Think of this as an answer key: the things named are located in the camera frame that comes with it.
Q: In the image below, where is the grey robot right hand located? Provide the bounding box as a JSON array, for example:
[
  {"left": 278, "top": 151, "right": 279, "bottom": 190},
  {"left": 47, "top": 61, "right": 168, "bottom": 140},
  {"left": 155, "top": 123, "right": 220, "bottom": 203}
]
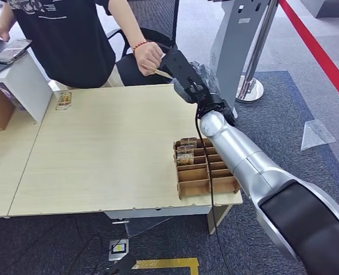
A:
[{"left": 172, "top": 61, "right": 223, "bottom": 105}]

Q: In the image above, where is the person's left hand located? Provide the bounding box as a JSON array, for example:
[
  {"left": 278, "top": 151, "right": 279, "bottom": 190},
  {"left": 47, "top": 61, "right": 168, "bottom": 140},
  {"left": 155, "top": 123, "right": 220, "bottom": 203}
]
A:
[{"left": 134, "top": 41, "right": 164, "bottom": 77}]

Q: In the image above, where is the brown patterned card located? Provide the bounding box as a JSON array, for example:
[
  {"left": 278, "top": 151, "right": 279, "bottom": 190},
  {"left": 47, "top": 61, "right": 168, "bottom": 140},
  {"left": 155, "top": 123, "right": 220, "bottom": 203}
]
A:
[
  {"left": 177, "top": 153, "right": 195, "bottom": 166},
  {"left": 176, "top": 146, "right": 195, "bottom": 157},
  {"left": 180, "top": 137, "right": 198, "bottom": 149},
  {"left": 142, "top": 64, "right": 174, "bottom": 80}
]

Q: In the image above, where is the person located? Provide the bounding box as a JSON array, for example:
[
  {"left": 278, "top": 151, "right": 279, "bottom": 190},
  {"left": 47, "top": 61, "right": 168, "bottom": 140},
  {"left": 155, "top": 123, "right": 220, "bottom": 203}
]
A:
[{"left": 0, "top": 0, "right": 164, "bottom": 91}]

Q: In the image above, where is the brown cardboard card organizer tray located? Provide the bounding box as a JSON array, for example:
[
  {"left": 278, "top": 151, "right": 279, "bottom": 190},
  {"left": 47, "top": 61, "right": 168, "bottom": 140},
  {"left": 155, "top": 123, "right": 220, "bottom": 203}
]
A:
[{"left": 173, "top": 137, "right": 241, "bottom": 201}]

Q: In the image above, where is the black smartphone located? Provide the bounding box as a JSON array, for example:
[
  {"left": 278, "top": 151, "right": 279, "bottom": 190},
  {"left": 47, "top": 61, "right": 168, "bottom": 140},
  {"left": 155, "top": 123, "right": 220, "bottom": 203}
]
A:
[{"left": 0, "top": 38, "right": 33, "bottom": 65}]

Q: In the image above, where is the black mesh office chair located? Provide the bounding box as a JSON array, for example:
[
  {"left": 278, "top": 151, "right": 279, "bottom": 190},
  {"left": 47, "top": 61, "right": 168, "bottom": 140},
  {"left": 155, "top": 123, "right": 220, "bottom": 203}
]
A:
[{"left": 106, "top": 0, "right": 180, "bottom": 88}]

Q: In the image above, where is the grey kiosk stand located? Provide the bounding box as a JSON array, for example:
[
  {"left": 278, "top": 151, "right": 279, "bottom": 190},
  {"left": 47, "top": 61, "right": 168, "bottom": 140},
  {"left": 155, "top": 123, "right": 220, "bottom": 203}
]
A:
[{"left": 208, "top": 0, "right": 270, "bottom": 119}]

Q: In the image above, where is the chrome stanchion base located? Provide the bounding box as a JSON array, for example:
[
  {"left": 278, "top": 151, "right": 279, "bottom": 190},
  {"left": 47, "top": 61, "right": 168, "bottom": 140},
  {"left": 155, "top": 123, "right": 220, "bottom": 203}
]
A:
[{"left": 235, "top": 77, "right": 264, "bottom": 104}]

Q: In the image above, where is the white desk riser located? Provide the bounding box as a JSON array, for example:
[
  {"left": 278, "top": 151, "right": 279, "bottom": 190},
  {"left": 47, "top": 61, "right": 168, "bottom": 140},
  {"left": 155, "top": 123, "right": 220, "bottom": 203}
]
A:
[{"left": 0, "top": 52, "right": 54, "bottom": 124}]

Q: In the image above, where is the chrome stanchion pole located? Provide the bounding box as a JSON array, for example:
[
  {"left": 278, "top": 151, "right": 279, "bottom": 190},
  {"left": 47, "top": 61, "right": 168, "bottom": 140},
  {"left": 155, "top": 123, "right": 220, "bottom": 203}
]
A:
[{"left": 242, "top": 0, "right": 279, "bottom": 101}]

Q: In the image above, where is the stack of patterned cards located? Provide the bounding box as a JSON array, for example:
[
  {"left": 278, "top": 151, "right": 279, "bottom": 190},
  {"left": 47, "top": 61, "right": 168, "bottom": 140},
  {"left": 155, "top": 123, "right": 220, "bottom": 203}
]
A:
[{"left": 55, "top": 92, "right": 72, "bottom": 112}]

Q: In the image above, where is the wooden desk leg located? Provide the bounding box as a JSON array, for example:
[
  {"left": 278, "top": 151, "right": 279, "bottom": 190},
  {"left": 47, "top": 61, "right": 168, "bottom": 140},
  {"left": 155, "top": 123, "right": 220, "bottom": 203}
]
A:
[{"left": 207, "top": 205, "right": 233, "bottom": 235}]

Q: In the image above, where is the red barrier belt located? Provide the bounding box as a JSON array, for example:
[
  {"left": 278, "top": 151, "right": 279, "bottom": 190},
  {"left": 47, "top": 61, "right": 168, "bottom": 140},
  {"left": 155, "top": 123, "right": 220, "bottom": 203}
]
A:
[{"left": 276, "top": 0, "right": 339, "bottom": 113}]

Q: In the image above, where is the clear plastic triangle sheet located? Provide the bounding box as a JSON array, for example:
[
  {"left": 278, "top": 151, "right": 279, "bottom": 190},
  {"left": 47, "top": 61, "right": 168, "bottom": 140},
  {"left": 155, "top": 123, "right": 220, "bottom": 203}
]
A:
[{"left": 300, "top": 119, "right": 337, "bottom": 152}]

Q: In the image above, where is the grey platform base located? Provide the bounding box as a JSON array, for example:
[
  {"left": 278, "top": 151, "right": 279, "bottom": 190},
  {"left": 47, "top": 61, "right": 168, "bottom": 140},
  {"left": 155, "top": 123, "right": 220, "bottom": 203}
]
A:
[{"left": 298, "top": 0, "right": 339, "bottom": 19}]

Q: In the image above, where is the yellow floor tape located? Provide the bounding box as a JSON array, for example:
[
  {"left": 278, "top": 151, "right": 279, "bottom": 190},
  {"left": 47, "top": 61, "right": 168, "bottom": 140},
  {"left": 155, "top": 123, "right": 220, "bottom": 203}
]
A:
[{"left": 131, "top": 257, "right": 201, "bottom": 275}]

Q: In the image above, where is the silver floor socket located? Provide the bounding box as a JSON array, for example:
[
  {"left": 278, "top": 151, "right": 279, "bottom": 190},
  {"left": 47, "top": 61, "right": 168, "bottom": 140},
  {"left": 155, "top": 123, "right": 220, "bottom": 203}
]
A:
[{"left": 108, "top": 238, "right": 129, "bottom": 262}]

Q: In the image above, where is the black flat object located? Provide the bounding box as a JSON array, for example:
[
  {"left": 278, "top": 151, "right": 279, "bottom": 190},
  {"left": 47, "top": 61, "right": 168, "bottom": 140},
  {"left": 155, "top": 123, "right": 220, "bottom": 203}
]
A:
[{"left": 103, "top": 253, "right": 137, "bottom": 275}]

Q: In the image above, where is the red bead bracelet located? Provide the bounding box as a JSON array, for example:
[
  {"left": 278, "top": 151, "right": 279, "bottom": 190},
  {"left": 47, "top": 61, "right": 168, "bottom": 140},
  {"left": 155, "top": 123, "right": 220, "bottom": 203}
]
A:
[{"left": 132, "top": 40, "right": 149, "bottom": 54}]

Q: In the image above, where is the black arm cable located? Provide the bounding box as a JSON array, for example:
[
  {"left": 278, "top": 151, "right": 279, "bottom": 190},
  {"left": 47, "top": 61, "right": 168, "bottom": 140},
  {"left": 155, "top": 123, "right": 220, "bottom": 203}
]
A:
[{"left": 194, "top": 103, "right": 232, "bottom": 275}]

